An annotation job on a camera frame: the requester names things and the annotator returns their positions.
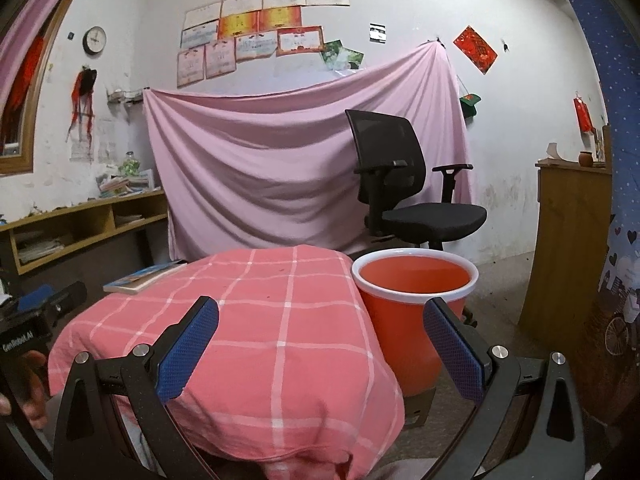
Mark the black office chair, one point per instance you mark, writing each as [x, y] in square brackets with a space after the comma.
[425, 217]

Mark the red window decoration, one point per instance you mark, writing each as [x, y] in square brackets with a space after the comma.
[25, 70]

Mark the faded wall calendar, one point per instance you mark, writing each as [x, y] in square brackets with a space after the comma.
[82, 147]

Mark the round wall clock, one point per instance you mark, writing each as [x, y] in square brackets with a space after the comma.
[94, 40]

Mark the papers in shelf cubby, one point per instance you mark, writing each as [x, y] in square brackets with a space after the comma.
[37, 248]

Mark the pink window curtain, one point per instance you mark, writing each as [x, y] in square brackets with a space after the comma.
[30, 15]

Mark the blue patterned curtain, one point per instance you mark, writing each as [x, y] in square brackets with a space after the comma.
[617, 110]

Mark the glass jar green contents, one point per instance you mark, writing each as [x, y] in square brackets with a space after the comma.
[131, 163]

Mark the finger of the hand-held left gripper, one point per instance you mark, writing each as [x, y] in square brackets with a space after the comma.
[35, 297]
[67, 296]

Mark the group of wall certificates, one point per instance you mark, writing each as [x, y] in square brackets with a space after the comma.
[250, 30]

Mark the pink hanging sheet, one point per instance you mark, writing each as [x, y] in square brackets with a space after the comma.
[260, 155]

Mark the person's grey clothing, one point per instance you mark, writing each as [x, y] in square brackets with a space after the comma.
[137, 435]

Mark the red tassel wall decoration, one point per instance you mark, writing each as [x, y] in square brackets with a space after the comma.
[82, 95]

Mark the orange plastic bucket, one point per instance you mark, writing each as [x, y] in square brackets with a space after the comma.
[400, 330]

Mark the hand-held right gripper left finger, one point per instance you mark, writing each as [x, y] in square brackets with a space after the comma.
[187, 352]

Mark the wooden desk shelf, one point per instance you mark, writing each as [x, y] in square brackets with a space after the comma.
[90, 210]

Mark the wooden cabinet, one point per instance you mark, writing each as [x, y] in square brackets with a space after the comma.
[565, 250]

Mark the person's left hand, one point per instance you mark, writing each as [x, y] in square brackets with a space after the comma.
[35, 390]

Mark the small brown pot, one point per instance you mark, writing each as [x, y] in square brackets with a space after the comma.
[585, 159]

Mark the pink checked tablecloth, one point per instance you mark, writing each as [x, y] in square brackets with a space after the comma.
[240, 330]

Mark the green red hanging pouch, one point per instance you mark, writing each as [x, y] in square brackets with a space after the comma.
[470, 101]

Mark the wooden window frame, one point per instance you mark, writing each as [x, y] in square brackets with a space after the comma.
[15, 164]

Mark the red hanging charm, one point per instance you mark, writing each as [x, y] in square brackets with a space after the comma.
[583, 115]

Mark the stack of books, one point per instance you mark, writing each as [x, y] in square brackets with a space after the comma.
[127, 183]

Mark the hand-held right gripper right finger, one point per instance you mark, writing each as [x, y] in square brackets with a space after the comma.
[452, 355]

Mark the wooden framed picture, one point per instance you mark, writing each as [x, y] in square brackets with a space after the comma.
[601, 145]

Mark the green photo prints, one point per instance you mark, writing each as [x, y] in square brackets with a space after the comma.
[345, 55]

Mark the curled white paper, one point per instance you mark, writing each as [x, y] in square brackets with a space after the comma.
[554, 152]

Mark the small wall shelf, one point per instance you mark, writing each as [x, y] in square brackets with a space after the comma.
[125, 95]

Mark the cardboard box under bucket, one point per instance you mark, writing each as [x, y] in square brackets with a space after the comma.
[417, 410]

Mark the red diamond wall paper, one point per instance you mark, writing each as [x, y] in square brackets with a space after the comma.
[475, 49]

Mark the black white wall card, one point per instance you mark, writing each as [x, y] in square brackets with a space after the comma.
[379, 33]

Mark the blue cover picture book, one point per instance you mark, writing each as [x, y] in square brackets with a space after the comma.
[142, 276]

